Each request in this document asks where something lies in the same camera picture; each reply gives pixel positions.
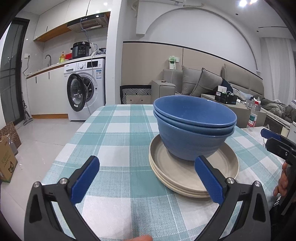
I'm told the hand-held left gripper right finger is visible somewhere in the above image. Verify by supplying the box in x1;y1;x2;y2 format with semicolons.
194;156;271;241

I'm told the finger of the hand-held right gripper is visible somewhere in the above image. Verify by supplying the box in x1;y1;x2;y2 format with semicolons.
260;128;296;151
266;137;296;166

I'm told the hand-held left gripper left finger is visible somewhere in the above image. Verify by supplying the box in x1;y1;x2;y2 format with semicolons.
24;156;100;241

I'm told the cream round plate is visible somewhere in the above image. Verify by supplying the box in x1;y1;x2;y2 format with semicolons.
149;134;239;191
149;160;238;195
151;166;234;199

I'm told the person's right hand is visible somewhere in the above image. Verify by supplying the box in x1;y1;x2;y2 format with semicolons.
273;162;289;197

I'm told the plastic water bottle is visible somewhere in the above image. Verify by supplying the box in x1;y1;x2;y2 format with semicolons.
247;101;261;128

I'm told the grey clothes pile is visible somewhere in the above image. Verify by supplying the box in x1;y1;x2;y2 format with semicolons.
259;97;296;124

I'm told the grey side cabinet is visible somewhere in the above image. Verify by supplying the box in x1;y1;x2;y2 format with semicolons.
201;93;267;128

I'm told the teal checked tablecloth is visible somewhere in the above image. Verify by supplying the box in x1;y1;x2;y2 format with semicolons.
40;104;287;241

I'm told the black cardboard box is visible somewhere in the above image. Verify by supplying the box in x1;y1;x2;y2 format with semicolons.
215;91;238;105

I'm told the dark clothing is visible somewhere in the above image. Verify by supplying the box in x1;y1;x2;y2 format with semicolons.
221;79;234;93

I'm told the white curtain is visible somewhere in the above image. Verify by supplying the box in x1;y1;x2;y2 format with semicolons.
260;37;296;103

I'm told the brown cardboard box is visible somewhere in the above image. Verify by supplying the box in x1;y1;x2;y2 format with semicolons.
0;136;19;184

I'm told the grey sofa cushion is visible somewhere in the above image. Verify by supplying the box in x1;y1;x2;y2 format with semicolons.
181;65;202;95
191;68;224;98

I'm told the grey floor mop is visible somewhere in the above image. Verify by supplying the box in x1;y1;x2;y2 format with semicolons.
21;93;33;126

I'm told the white washing machine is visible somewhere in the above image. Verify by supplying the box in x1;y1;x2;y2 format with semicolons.
63;58;106;121

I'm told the brown patterned board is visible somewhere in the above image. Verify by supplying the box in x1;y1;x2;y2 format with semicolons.
0;122;22;149

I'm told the white kitchen base cabinet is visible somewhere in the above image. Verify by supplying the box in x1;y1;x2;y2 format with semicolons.
26;62;70;119

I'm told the black white patterned rug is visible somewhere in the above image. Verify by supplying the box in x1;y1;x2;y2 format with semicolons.
120;85;153;105

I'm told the grey sofa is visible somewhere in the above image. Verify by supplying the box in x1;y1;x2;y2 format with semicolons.
151;64;296;130

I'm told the black pressure cooker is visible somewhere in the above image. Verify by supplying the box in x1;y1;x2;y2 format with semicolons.
70;42;91;60

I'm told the dark glass door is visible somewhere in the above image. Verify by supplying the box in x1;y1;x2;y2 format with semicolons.
0;20;31;127

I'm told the range hood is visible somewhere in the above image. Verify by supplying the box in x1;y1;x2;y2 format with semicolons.
67;13;110;33

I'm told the green white wall charger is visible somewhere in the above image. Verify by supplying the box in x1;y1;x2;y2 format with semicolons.
167;56;180;70

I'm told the white upper wall cabinet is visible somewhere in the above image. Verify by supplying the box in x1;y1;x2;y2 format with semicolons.
33;0;110;42

